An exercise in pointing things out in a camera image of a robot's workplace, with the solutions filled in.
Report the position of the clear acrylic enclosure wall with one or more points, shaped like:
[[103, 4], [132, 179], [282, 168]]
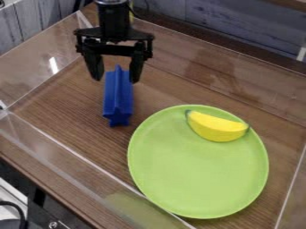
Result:
[[57, 142]]

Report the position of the green plate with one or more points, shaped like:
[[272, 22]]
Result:
[[190, 176]]

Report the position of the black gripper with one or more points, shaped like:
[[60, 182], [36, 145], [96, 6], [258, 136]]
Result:
[[135, 45]]

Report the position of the yellow banana-shaped sponge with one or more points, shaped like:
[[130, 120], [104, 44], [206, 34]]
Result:
[[214, 128]]

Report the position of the black metal equipment corner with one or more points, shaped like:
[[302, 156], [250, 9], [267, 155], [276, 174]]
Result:
[[49, 214]]

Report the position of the blue star-shaped block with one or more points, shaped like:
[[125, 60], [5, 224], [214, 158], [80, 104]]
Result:
[[117, 97]]

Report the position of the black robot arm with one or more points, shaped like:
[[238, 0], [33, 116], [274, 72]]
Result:
[[113, 16]]

